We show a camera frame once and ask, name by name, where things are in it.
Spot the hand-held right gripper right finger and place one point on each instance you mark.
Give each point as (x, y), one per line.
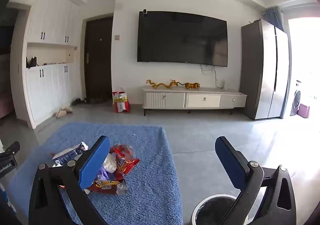
(228, 162)

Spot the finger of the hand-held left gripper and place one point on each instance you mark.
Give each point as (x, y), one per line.
(12, 148)

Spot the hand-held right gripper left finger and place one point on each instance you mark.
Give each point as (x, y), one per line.
(93, 162)

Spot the white plastic bag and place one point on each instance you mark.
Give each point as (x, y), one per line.
(110, 163)

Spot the blue white snack wrapper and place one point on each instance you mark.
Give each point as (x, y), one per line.
(68, 153)

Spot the white rimmed trash bin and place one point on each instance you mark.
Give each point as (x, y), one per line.
(212, 212)

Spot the purple wrapper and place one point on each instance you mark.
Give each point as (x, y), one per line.
(103, 175)

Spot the red snack wrapper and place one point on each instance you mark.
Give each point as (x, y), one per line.
(126, 162)

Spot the beige slipper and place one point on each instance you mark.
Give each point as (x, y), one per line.
(68, 109)
(60, 114)

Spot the blue fluffy mat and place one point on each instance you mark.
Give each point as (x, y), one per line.
(150, 190)

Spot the white television stand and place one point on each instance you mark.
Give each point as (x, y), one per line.
(202, 101)

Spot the red white shopping bag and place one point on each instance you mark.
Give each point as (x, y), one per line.
(121, 101)

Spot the golden tiger figurine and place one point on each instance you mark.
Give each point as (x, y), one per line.
(192, 86)

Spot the black bag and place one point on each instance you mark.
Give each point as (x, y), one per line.
(33, 62)

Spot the purple box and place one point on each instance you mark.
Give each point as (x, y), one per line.
(304, 110)

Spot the washing machine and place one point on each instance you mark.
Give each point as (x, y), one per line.
(297, 99)

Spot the silver grey refrigerator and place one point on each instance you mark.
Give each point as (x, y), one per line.
(267, 72)

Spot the golden dragon figurine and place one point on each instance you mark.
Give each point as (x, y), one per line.
(162, 85)

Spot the dark brown door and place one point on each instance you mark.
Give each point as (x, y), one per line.
(98, 59)

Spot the large black television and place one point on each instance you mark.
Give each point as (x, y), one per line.
(182, 38)

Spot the blue curtain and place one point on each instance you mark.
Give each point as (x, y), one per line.
(273, 17)

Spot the white wall cabinet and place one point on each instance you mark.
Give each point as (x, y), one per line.
(47, 87)

